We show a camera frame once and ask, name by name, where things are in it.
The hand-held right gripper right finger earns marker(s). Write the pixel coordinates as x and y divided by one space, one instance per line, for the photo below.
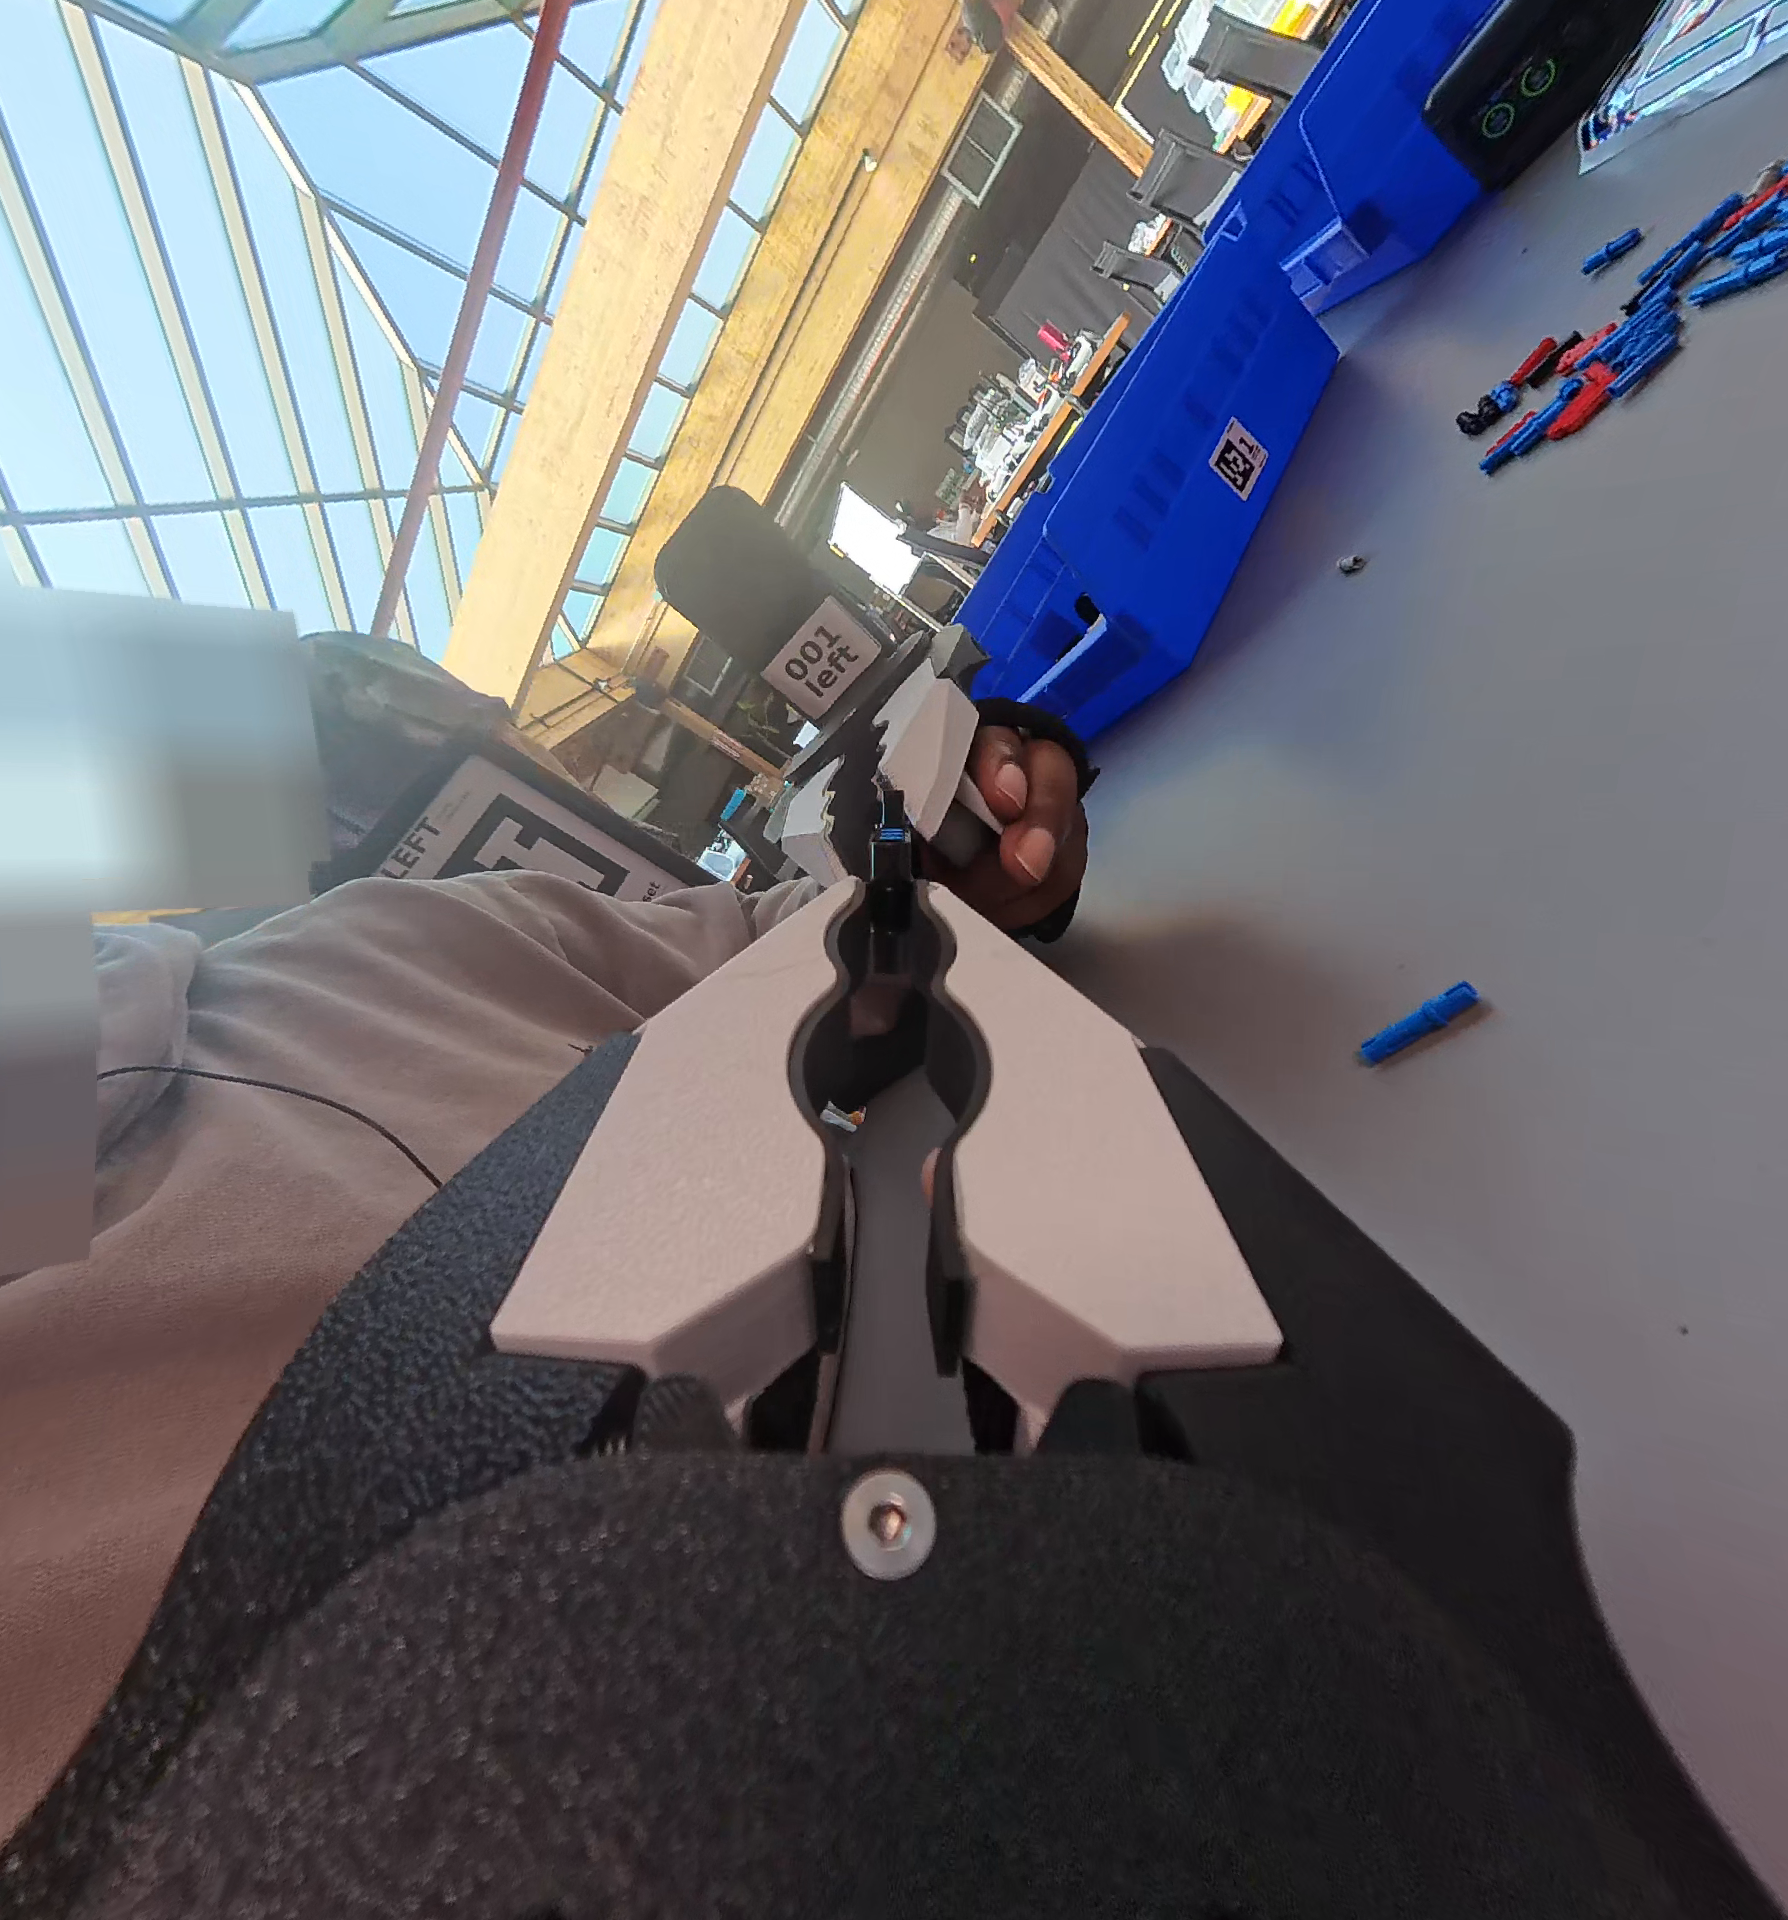
1120 1200

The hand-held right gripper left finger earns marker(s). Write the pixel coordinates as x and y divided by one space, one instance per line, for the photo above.
670 1185

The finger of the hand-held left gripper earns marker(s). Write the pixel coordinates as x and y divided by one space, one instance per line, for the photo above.
930 745
809 834

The black Lego beam subassembly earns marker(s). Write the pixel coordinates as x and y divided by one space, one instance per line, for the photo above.
891 900

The blue pin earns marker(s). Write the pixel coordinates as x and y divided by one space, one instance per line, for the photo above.
1420 1026
1612 251

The black white printed sign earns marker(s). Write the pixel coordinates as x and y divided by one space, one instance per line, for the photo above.
535 845

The blue plastic bin white tag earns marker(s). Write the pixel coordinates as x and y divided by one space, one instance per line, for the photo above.
1165 497

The black device green lights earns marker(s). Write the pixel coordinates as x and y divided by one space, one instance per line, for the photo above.
1526 76

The pile of small plastic pins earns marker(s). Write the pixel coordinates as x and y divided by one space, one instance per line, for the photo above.
1703 286

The holographic sticker sheet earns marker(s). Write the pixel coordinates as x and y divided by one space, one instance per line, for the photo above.
1735 60

